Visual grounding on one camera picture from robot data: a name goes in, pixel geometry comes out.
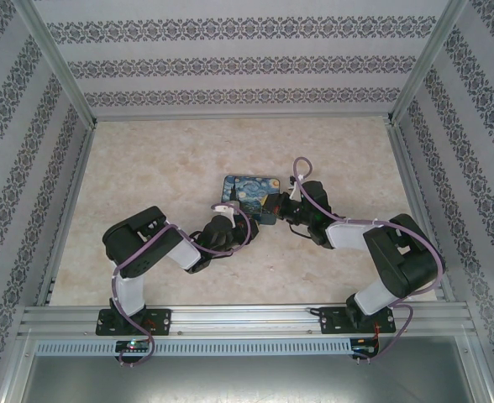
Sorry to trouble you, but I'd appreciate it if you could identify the starry night print box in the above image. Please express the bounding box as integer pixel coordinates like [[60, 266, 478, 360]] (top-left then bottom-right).
[[220, 173, 283, 226]]

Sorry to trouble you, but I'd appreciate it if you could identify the grey metal panel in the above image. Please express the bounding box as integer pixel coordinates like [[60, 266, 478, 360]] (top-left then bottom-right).
[[18, 354, 479, 403]]

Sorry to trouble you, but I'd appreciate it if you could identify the left controller circuit board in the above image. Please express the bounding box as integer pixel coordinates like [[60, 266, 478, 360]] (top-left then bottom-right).
[[115, 339, 152, 353]]

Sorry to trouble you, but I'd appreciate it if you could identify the controller circuit board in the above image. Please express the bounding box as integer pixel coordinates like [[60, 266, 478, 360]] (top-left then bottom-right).
[[115, 339, 152, 353], [352, 338, 381, 359]]

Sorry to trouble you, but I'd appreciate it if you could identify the right controller circuit board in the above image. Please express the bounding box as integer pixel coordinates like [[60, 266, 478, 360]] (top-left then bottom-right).
[[352, 338, 381, 359]]

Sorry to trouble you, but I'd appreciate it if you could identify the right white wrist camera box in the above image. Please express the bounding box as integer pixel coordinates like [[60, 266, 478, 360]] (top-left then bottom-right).
[[287, 175, 307, 200]]

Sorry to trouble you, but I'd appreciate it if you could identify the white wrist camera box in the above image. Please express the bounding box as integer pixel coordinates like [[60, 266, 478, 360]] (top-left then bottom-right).
[[210, 201, 242, 222], [287, 175, 307, 200]]

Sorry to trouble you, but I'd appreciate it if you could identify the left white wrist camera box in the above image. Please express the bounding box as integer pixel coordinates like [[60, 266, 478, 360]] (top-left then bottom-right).
[[210, 201, 242, 222]]

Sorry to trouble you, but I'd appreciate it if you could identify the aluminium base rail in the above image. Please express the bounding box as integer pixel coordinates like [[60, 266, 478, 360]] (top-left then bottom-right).
[[18, 301, 478, 338]]

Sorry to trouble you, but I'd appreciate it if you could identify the aluminium side rail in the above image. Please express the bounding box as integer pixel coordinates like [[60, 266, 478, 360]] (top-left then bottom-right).
[[35, 122, 97, 307], [387, 122, 459, 301]]

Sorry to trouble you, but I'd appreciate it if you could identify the slotted grey cable duct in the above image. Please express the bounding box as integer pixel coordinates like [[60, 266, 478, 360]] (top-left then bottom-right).
[[34, 338, 354, 358]]

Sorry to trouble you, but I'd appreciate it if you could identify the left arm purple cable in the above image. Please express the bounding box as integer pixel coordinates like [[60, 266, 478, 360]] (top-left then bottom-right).
[[110, 201, 262, 368]]

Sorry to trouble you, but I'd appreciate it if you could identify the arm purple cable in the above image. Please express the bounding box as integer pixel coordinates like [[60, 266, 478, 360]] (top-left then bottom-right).
[[293, 156, 447, 364], [110, 201, 262, 368]]

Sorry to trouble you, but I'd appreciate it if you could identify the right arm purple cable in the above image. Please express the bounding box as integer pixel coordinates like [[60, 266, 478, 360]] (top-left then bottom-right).
[[293, 156, 447, 364]]

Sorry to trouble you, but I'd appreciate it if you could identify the aluminium frame post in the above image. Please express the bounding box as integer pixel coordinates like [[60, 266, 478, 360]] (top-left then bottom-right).
[[386, 0, 470, 125], [18, 0, 98, 128]]

